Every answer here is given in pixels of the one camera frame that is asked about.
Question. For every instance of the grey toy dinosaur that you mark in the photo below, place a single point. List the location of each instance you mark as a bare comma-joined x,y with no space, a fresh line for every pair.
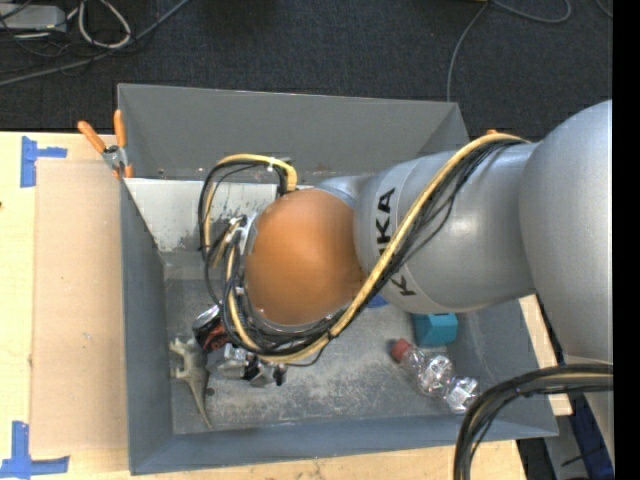
192,368

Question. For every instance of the grey metal bin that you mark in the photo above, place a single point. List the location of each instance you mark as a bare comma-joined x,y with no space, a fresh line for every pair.
150,318

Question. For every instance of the pale brown flat board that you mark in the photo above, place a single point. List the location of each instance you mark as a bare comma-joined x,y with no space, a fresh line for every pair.
75,293

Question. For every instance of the small blue block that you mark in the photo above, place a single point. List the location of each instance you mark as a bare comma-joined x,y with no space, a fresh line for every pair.
378,302

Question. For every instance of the teal box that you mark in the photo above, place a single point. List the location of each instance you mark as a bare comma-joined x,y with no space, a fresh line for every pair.
434,329

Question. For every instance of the clear plastic bottle red cap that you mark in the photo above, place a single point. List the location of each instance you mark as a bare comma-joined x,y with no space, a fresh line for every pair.
435,373

